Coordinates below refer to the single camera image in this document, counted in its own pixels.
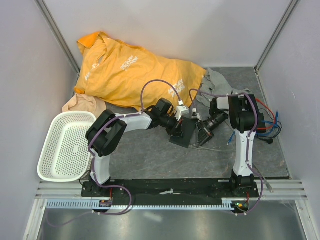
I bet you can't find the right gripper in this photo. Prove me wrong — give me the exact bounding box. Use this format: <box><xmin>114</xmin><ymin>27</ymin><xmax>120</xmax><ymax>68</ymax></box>
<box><xmin>196</xmin><ymin>111</ymin><xmax>227</xmax><ymax>148</ymax></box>

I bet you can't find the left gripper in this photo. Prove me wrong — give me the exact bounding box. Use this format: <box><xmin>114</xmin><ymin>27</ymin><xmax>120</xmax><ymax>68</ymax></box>
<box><xmin>159</xmin><ymin>113</ymin><xmax>183</xmax><ymax>138</ymax></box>

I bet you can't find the black network switch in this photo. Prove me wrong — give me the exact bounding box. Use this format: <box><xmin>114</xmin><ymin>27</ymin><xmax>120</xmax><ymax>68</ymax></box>
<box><xmin>169</xmin><ymin>117</ymin><xmax>197</xmax><ymax>149</ymax></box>

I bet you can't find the blue ethernet cable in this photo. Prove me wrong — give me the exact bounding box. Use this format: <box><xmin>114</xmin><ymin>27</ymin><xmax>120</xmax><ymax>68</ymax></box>
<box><xmin>226</xmin><ymin>111</ymin><xmax>282</xmax><ymax>147</ymax></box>

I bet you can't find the orange printed t-shirt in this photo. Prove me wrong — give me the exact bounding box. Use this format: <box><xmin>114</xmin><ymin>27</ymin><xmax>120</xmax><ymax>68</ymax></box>
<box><xmin>74</xmin><ymin>31</ymin><xmax>206</xmax><ymax>111</ymax></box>

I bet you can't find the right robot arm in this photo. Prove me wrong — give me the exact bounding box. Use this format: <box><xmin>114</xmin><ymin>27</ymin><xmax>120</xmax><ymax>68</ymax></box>
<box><xmin>196</xmin><ymin>92</ymin><xmax>260</xmax><ymax>197</ymax></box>

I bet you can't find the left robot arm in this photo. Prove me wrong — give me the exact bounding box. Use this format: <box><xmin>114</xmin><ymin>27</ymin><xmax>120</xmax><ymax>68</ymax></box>
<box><xmin>85</xmin><ymin>98</ymin><xmax>189</xmax><ymax>197</ymax></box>

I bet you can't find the grey t-shirt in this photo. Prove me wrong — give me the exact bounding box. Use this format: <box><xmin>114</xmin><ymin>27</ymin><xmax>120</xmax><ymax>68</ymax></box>
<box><xmin>196</xmin><ymin>68</ymin><xmax>252</xmax><ymax>107</ymax></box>

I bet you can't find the beige cloth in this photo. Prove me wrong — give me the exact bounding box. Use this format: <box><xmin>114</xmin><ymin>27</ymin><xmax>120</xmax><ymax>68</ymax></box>
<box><xmin>62</xmin><ymin>93</ymin><xmax>107</xmax><ymax>116</ymax></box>

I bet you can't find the white perforated plastic basket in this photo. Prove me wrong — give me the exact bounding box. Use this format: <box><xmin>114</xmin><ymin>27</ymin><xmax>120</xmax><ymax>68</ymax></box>
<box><xmin>37</xmin><ymin>111</ymin><xmax>96</xmax><ymax>183</ymax></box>

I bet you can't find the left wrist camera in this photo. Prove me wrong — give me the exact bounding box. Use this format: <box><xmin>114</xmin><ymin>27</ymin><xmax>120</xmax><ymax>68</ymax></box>
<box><xmin>175</xmin><ymin>105</ymin><xmax>189</xmax><ymax>121</ymax></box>

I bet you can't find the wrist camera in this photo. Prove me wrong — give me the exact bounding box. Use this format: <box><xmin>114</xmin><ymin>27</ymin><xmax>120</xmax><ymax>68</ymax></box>
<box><xmin>175</xmin><ymin>105</ymin><xmax>189</xmax><ymax>121</ymax></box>
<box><xmin>191</xmin><ymin>112</ymin><xmax>202</xmax><ymax>120</ymax></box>

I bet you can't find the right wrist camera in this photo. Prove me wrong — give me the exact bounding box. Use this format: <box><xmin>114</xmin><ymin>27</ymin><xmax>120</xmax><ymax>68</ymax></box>
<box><xmin>191</xmin><ymin>112</ymin><xmax>202</xmax><ymax>120</ymax></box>

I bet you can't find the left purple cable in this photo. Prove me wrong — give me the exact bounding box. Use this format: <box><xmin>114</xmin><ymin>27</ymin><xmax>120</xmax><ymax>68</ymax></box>
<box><xmin>46</xmin><ymin>79</ymin><xmax>183</xmax><ymax>227</ymax></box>

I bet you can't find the purple cable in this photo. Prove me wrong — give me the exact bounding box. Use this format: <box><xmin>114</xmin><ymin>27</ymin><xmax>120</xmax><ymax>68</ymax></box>
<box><xmin>189</xmin><ymin>89</ymin><xmax>265</xmax><ymax>217</ymax></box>
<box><xmin>46</xmin><ymin>79</ymin><xmax>183</xmax><ymax>227</ymax></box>

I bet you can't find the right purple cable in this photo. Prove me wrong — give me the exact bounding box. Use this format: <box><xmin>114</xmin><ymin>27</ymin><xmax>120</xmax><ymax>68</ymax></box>
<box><xmin>189</xmin><ymin>89</ymin><xmax>265</xmax><ymax>217</ymax></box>

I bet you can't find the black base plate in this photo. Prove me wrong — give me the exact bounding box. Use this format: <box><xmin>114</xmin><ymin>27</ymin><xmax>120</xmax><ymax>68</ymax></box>
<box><xmin>81</xmin><ymin>178</ymin><xmax>259</xmax><ymax>205</ymax></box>

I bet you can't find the grey slotted cable duct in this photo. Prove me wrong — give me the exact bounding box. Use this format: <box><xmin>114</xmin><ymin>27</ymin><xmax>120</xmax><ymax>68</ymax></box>
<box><xmin>46</xmin><ymin>199</ymin><xmax>236</xmax><ymax>211</ymax></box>

